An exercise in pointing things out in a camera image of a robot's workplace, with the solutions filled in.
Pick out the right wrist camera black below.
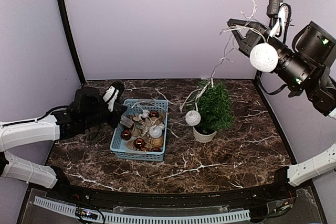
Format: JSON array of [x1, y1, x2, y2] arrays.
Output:
[[266, 0, 283, 18]]

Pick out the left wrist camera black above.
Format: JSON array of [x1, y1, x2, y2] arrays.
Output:
[[107, 82, 125, 103]]

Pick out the white textured tree pot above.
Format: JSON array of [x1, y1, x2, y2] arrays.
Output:
[[193, 126, 217, 143]]

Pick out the small circuit board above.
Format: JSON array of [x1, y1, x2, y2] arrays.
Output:
[[75, 208, 98, 221]]

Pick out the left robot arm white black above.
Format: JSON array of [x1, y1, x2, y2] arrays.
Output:
[[1, 82, 127, 201]]

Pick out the light blue plastic basket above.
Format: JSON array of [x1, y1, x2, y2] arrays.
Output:
[[110, 99, 169, 162]]

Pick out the black front rail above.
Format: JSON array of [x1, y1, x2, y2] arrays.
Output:
[[47, 184, 297, 209]]

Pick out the left black frame post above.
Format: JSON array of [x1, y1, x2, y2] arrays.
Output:
[[57, 0, 86, 86]]

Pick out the black frame post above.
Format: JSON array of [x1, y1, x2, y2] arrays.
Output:
[[255, 0, 286, 79], [57, 0, 86, 86]]

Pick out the white cotton boll sprig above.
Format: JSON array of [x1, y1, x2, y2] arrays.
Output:
[[132, 112, 149, 122]]

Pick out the white woven ball light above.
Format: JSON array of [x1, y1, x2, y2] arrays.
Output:
[[185, 110, 201, 126], [249, 43, 278, 72], [149, 125, 162, 138]]

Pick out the copper shiny bauble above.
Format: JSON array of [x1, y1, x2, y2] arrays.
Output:
[[151, 147, 161, 152], [121, 130, 132, 141], [133, 137, 145, 149], [149, 111, 160, 118]]

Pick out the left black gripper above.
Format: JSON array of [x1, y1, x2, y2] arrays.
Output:
[[82, 98, 127, 130]]

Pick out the clear plastic battery box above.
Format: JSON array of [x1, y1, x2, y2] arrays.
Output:
[[120, 116, 134, 128]]

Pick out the small green christmas tree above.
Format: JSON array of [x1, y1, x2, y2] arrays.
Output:
[[195, 81, 235, 135]]

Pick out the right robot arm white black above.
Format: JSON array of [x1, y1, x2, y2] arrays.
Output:
[[228, 19, 335, 119]]

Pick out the right black frame post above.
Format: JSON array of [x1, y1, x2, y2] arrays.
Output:
[[255, 0, 286, 79]]

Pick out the clear wire light string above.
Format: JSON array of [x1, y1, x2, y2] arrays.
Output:
[[131, 0, 268, 138]]

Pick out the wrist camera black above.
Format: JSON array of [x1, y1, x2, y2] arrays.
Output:
[[107, 82, 125, 103], [266, 0, 283, 18]]

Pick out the burlap ribbon bow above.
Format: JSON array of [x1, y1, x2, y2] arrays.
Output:
[[125, 126, 153, 151]]

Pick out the white slotted cable duct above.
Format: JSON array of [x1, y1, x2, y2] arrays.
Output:
[[33, 196, 251, 223]]

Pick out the beige twine ball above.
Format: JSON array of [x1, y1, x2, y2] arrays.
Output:
[[151, 137, 164, 148]]

